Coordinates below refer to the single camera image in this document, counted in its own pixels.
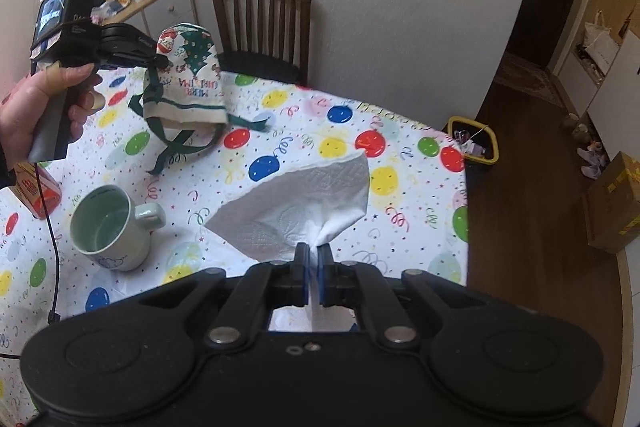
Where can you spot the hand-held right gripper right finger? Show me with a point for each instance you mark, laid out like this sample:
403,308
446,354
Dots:
325,277

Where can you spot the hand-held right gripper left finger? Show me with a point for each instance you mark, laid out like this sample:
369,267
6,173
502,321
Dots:
301,277

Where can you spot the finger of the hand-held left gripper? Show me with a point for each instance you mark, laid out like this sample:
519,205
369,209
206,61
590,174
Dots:
159,56

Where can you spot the christmas print cloth bag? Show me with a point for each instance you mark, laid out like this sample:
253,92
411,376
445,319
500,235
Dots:
187,77

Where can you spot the white paper towel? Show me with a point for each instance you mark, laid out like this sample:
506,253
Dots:
305,207

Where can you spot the person's left forearm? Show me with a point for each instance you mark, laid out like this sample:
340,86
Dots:
4,172

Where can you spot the person's left hand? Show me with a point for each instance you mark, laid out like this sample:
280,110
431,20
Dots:
30,107

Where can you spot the light wooden cabinet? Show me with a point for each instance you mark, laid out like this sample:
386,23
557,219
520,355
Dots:
165,4

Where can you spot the dark wooden chair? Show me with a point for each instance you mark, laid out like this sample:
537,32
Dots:
262,27

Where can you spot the polka dot tablecloth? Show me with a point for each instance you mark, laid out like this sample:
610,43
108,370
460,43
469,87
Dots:
310,137

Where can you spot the orange snack packet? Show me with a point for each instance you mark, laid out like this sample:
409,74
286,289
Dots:
37,192

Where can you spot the pale green mug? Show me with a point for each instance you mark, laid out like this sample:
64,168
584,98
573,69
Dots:
112,229

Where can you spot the yellow waste bin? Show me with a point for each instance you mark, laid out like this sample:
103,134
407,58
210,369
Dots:
475,142

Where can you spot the patterned floor rug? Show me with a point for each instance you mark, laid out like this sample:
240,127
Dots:
525,79

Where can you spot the white shoes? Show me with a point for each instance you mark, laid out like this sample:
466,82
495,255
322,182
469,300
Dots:
592,159

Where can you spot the cardboard box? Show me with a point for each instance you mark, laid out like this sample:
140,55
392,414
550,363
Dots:
617,207

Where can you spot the white shelf unit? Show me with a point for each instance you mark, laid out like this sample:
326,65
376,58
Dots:
615,72

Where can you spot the white tote bag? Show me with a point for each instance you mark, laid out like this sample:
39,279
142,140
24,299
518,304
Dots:
602,44

